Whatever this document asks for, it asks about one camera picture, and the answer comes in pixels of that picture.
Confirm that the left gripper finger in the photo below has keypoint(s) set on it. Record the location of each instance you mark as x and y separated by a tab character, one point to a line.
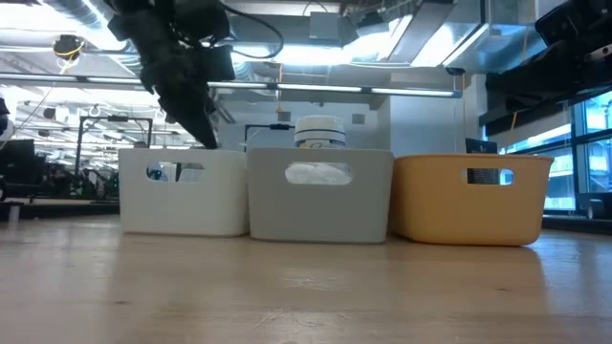
189	112

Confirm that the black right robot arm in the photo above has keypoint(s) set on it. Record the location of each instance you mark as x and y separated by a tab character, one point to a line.
564	71

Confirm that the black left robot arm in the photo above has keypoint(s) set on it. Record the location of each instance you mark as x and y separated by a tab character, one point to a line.
191	12

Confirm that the black metal rig stand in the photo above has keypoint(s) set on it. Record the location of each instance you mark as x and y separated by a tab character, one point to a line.
117	118

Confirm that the black angled pipe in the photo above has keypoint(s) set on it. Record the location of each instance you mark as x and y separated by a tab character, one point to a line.
279	126

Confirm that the white plastic bin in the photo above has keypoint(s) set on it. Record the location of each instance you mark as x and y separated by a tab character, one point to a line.
181	210

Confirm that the disinfecting wipes canister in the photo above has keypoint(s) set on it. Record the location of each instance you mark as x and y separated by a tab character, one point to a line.
319	131

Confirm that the long pendant light bar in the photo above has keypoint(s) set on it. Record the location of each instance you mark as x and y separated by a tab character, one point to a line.
334	88

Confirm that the grey ceiling junction box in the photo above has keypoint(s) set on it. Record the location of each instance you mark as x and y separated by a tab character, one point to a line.
324	26

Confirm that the grey plastic bin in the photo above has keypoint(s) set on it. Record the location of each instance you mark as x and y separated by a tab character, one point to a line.
315	215

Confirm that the dark computer monitor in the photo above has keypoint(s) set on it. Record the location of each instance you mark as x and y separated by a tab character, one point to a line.
19	167

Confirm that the yellow plastic bin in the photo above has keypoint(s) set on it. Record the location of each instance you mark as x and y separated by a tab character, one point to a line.
468	215

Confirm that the large window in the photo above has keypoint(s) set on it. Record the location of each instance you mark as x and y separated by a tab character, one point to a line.
593	157

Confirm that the silver ventilation duct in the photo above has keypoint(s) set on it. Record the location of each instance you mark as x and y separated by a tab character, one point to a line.
478	43

